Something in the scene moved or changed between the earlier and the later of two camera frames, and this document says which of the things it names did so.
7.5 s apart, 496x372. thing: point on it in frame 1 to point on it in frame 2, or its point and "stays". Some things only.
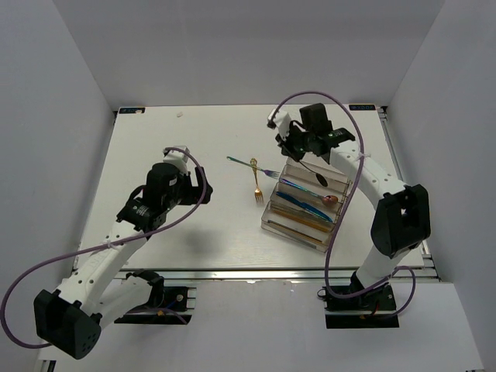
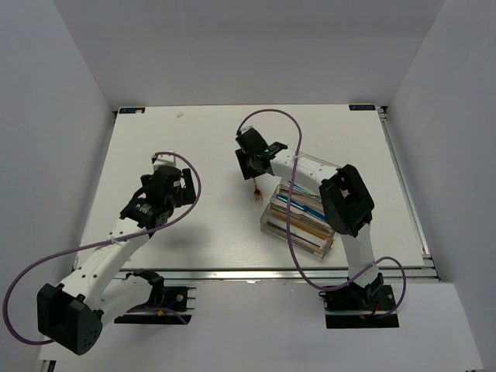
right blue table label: [362, 107] stays
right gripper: [285, 143] to [246, 172]
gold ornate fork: [258, 194] stays
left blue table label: [132, 110] stays
